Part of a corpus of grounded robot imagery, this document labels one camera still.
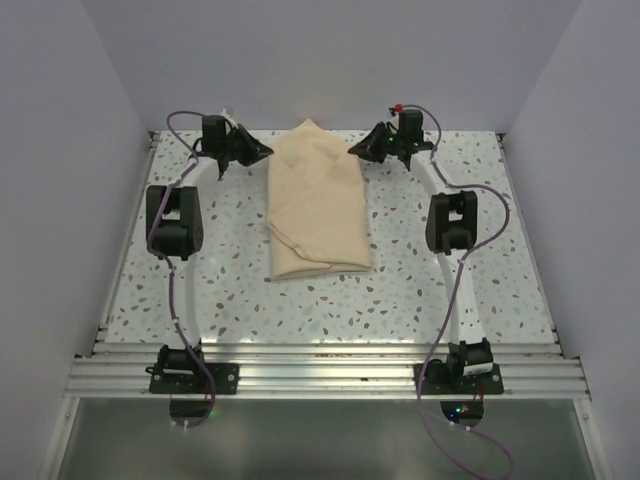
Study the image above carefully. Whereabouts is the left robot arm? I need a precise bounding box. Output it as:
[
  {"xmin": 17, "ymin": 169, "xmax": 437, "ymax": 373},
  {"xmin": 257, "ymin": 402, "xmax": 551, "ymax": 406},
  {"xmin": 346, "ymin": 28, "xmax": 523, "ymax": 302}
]
[{"xmin": 145, "ymin": 110, "xmax": 273, "ymax": 393}]

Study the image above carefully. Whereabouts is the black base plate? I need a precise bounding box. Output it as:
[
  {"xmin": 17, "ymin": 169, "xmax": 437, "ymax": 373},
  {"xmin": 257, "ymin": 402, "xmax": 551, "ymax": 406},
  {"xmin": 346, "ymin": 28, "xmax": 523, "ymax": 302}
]
[
  {"xmin": 413, "ymin": 359, "xmax": 505, "ymax": 396},
  {"xmin": 145, "ymin": 363, "xmax": 240, "ymax": 395}
]

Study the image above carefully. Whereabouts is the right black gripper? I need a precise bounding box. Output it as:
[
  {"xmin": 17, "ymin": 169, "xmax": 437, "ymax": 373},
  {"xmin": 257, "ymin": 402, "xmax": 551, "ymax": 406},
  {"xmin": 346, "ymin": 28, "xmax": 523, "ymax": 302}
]
[{"xmin": 348, "ymin": 122, "xmax": 403, "ymax": 165}]

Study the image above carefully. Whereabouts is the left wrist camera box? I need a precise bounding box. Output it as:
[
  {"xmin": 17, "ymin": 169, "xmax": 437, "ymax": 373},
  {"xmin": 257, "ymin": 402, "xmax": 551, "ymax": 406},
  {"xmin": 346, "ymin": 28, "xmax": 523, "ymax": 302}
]
[{"xmin": 221, "ymin": 106, "xmax": 238, "ymax": 127}]

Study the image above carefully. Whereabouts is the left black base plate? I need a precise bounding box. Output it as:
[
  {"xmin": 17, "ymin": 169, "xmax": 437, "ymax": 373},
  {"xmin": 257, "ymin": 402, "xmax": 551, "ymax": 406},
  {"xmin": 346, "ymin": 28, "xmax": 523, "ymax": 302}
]
[{"xmin": 145, "ymin": 363, "xmax": 240, "ymax": 395}]

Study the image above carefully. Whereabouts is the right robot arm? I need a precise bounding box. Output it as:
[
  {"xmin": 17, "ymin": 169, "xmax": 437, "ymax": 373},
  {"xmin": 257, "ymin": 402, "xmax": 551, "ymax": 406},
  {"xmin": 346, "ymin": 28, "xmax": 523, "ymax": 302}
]
[{"xmin": 349, "ymin": 104, "xmax": 494, "ymax": 395}]

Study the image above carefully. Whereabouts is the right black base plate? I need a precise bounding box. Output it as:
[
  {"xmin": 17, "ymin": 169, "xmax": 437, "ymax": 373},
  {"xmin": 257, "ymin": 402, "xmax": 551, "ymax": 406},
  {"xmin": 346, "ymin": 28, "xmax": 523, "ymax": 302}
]
[{"xmin": 413, "ymin": 359, "xmax": 505, "ymax": 396}]

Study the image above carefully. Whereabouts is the aluminium frame rail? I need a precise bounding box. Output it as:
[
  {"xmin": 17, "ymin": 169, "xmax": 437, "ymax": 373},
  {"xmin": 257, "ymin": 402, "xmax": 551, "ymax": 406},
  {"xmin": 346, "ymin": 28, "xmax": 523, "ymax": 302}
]
[{"xmin": 64, "ymin": 342, "xmax": 590, "ymax": 400}]

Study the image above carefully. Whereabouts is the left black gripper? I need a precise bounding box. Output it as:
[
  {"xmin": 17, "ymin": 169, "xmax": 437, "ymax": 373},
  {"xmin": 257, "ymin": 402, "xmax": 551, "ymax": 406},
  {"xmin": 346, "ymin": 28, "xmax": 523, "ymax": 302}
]
[{"xmin": 222, "ymin": 125, "xmax": 273, "ymax": 168}]

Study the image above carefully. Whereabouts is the beige cloth mat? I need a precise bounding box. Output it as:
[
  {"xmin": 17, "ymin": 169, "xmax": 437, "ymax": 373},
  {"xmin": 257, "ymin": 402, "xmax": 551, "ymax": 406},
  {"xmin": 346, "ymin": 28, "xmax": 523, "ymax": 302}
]
[{"xmin": 265, "ymin": 119, "xmax": 374, "ymax": 280}]

